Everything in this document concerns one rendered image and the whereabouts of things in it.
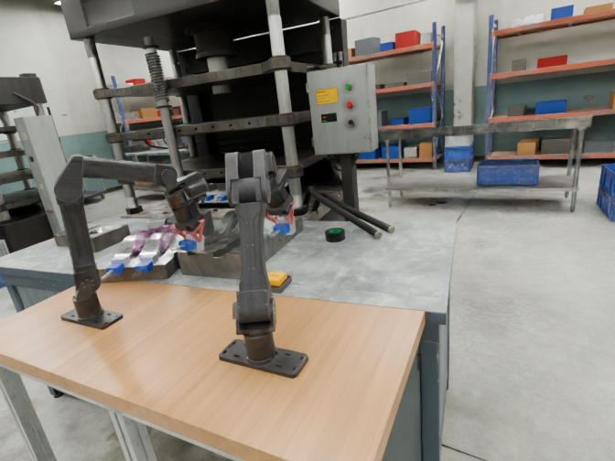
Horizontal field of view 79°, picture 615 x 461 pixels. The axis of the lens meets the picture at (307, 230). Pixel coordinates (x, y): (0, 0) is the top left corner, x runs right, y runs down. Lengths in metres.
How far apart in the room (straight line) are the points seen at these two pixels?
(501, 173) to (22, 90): 5.60
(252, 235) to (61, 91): 8.35
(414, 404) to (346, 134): 1.21
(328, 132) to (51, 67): 7.62
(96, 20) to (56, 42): 6.75
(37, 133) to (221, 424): 4.92
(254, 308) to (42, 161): 4.78
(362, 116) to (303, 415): 1.42
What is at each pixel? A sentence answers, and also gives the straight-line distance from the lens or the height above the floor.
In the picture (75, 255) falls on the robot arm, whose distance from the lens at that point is 1.20.
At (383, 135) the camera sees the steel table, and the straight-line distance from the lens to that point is 4.56.
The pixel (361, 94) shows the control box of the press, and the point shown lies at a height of 1.34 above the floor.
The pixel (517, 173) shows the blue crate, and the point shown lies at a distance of 4.63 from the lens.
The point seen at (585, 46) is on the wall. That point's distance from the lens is 7.48.
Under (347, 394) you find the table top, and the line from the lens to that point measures 0.77.
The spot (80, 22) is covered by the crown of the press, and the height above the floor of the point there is 1.87.
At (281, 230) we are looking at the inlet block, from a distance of 1.22.
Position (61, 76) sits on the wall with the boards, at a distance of 9.12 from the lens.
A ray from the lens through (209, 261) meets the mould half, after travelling 1.30.
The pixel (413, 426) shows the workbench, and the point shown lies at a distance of 1.34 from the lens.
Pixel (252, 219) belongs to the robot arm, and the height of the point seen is 1.10.
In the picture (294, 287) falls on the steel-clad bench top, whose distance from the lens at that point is 1.15.
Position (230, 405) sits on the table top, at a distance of 0.79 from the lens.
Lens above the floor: 1.32
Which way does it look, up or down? 18 degrees down
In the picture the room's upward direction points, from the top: 7 degrees counter-clockwise
